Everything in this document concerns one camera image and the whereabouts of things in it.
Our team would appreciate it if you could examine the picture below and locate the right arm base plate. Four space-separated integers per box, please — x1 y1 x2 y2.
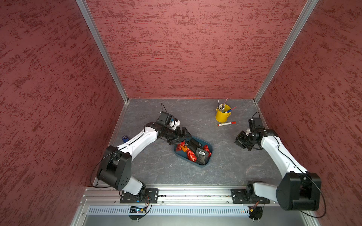
231 188 270 205

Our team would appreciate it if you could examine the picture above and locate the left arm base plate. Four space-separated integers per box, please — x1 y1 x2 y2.
119 188 159 204

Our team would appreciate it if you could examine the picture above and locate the black tea bag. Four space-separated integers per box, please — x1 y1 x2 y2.
195 148 209 165
187 138 203 151

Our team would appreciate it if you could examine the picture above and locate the blue marker pen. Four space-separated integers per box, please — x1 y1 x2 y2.
122 136 130 143

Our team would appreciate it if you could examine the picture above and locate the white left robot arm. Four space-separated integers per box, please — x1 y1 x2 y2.
96 122 192 195

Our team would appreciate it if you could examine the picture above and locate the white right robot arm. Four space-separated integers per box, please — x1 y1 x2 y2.
235 129 321 211

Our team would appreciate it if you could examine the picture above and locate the aluminium corner post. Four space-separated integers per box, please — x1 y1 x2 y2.
76 0 129 105
254 0 320 104

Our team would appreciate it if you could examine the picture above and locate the aluminium corner post right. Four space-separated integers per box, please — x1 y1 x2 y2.
254 0 320 104

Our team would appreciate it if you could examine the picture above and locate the yellow pen cup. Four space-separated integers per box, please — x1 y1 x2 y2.
216 104 231 123

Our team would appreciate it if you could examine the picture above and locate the teal storage box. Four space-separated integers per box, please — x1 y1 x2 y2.
173 137 213 167

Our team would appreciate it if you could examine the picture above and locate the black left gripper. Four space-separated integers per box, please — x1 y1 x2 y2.
162 126 191 145

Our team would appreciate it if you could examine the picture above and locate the orange tea bag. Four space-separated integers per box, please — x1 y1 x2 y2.
181 146 189 152

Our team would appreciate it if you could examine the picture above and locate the aluminium front rail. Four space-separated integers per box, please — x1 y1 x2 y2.
80 185 310 207

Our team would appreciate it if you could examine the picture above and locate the aluminium corner post left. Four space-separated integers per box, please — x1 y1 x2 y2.
76 0 129 105

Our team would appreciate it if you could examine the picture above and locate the red white marker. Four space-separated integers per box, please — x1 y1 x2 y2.
218 121 237 127

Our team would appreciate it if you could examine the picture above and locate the red tea bag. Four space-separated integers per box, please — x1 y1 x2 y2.
186 149 197 162
176 141 188 152
203 145 212 157

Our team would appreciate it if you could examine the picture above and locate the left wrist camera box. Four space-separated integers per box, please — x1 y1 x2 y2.
156 111 181 131

